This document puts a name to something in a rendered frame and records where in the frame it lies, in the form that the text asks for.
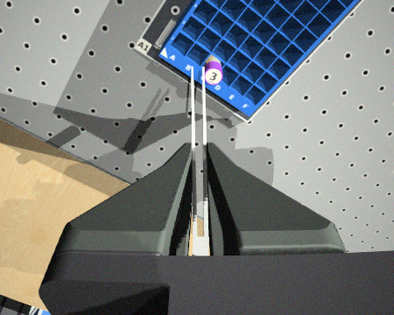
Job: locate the blue tube carrier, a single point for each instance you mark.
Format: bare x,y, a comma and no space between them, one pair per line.
245,83

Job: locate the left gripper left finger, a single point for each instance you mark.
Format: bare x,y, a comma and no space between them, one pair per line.
144,216

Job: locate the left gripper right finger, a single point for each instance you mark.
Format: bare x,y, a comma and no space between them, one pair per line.
259,220

